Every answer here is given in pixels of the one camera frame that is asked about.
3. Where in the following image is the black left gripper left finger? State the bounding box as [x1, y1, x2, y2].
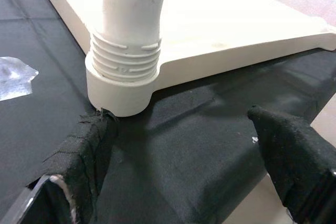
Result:
[5, 108, 119, 224]

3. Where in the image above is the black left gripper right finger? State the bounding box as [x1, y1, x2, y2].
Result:
[248, 105, 336, 224]

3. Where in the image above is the white plastic table leg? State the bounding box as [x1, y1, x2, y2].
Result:
[91, 0, 170, 80]

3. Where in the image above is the black tablecloth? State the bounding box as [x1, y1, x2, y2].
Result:
[0, 0, 336, 224]

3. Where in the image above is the clear tape piece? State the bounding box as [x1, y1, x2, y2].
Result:
[0, 56, 39, 101]

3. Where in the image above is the white plastic table top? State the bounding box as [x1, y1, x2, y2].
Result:
[19, 0, 336, 118]

